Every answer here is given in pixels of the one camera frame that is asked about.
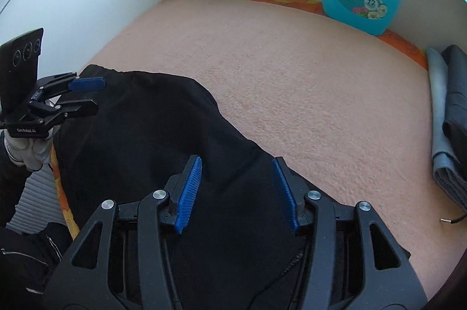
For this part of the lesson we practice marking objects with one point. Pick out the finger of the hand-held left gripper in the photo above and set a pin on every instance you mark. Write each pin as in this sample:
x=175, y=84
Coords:
x=87, y=84
x=78, y=109

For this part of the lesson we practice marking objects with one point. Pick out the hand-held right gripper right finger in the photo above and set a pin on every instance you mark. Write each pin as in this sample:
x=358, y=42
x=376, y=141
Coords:
x=284, y=193

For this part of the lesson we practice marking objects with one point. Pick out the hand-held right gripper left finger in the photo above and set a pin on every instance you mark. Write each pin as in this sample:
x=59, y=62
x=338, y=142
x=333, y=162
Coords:
x=188, y=193

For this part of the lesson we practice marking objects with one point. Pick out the black pants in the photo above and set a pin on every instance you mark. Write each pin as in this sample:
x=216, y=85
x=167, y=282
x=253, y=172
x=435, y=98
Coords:
x=146, y=134

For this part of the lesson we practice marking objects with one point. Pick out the person's left forearm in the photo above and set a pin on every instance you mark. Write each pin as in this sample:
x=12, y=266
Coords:
x=10, y=186

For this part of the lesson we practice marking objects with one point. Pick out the person's left hand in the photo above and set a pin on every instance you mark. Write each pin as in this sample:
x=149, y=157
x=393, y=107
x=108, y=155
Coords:
x=29, y=151

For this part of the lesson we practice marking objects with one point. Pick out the white ribbed radiator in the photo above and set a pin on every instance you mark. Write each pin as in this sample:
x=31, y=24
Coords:
x=34, y=200

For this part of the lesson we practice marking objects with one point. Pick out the peach fleece blanket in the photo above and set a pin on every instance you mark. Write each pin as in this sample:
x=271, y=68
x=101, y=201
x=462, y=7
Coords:
x=310, y=94

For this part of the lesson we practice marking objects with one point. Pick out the person's leg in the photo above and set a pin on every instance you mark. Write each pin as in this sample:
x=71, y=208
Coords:
x=25, y=259

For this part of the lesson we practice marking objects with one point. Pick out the folded grey-blue cloth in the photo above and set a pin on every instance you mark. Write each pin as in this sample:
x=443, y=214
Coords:
x=439, y=134

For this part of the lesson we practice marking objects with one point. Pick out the orange floral bed sheet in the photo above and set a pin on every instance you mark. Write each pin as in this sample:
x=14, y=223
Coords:
x=401, y=44

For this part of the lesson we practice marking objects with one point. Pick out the folded black cloth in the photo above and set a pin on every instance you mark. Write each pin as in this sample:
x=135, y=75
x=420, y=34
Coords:
x=458, y=94

